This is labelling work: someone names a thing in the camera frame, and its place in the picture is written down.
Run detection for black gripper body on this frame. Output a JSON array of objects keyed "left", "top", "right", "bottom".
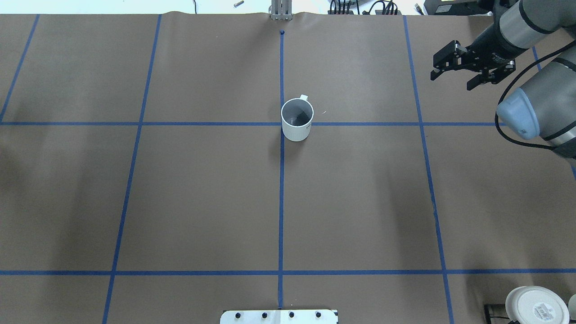
[{"left": 452, "top": 44, "right": 516, "bottom": 81}]

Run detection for white mug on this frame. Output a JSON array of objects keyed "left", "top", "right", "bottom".
[{"left": 280, "top": 94, "right": 315, "bottom": 142}]

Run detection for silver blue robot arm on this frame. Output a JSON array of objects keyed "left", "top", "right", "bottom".
[{"left": 430, "top": 0, "right": 576, "bottom": 167}]

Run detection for black power strip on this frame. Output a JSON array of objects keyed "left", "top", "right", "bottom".
[{"left": 326, "top": 0, "right": 401, "bottom": 16}]

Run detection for white stacked bowls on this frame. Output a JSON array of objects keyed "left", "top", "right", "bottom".
[{"left": 505, "top": 286, "right": 570, "bottom": 324}]

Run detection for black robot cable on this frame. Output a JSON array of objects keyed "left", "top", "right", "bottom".
[{"left": 494, "top": 40, "right": 576, "bottom": 151}]

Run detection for black wire dish rack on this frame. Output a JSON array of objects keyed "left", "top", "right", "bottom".
[{"left": 483, "top": 304, "right": 520, "bottom": 324}]

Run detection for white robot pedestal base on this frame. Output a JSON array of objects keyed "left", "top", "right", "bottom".
[{"left": 220, "top": 309, "right": 339, "bottom": 324}]

